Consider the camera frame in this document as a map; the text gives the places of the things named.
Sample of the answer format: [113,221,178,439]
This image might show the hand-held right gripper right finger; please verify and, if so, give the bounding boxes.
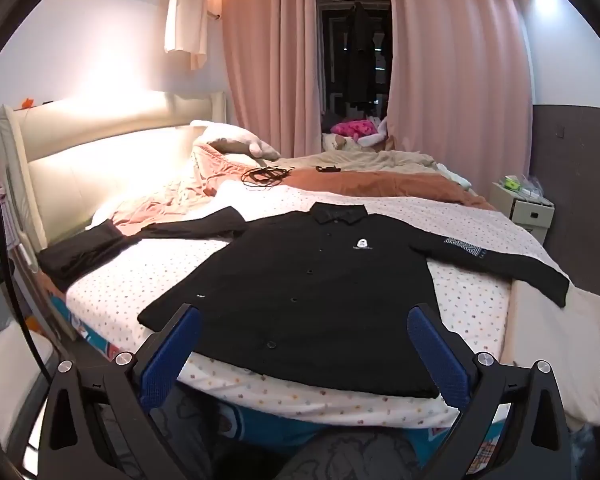
[406,302,573,480]

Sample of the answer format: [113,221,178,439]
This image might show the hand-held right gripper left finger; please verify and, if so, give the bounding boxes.
[27,302,203,480]

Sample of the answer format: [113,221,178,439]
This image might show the black button shirt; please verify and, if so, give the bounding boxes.
[138,202,571,401]

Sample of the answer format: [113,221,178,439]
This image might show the dotted white bed sheet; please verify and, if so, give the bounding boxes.
[66,180,561,428]

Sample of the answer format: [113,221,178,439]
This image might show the beige mattress pad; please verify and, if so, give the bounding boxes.
[500,280,600,433]

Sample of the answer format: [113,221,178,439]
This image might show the folded black garment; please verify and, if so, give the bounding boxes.
[36,221,143,292]

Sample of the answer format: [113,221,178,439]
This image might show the person's grey patterned pants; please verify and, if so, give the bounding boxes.
[150,390,431,480]

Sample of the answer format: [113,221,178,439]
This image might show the cream nightstand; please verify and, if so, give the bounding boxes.
[490,180,556,246]

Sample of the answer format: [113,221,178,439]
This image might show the brown blanket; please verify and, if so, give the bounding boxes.
[280,167,496,211]

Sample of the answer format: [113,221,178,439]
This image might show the cream upholstered bed headboard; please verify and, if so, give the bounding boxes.
[0,91,228,256]

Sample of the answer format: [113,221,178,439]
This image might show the cream pillow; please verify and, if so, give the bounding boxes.
[190,120,281,160]

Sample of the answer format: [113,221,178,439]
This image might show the pink plush toy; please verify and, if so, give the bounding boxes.
[330,117,392,148]

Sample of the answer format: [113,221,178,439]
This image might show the pink curtain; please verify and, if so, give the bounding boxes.
[220,0,326,158]
[382,0,536,188]

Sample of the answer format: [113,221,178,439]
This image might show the hanging dark coat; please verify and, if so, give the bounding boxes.
[341,1,381,107]

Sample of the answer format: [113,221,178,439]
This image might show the hanging white shirt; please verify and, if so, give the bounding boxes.
[163,0,210,71]

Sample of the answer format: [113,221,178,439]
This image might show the thin black cable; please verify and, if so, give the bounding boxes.
[241,165,293,190]

